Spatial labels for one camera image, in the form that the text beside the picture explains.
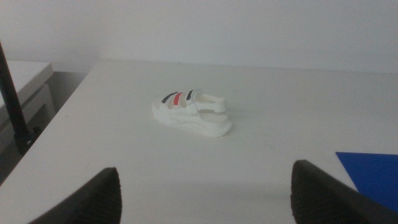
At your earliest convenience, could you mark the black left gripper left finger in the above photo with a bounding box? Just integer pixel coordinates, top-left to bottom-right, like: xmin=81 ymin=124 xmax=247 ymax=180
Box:
xmin=27 ymin=167 xmax=123 ymax=224

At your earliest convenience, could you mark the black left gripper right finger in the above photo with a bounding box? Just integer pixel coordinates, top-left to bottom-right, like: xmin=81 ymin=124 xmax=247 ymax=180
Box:
xmin=290 ymin=159 xmax=398 ymax=224

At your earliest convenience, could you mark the white sandal with coloured straps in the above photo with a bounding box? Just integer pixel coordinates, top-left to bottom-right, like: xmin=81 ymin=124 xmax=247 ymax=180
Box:
xmin=151 ymin=88 xmax=233 ymax=138

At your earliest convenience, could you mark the blue rectangular mat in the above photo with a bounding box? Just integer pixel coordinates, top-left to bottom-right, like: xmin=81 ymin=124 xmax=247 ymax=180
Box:
xmin=335 ymin=151 xmax=398 ymax=213

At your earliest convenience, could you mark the black stand pole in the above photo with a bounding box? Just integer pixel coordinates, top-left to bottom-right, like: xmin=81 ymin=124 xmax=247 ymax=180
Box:
xmin=0 ymin=42 xmax=42 ymax=156

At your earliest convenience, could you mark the white side table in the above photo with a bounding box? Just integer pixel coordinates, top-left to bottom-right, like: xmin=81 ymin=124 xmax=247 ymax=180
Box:
xmin=0 ymin=60 xmax=56 ymax=153

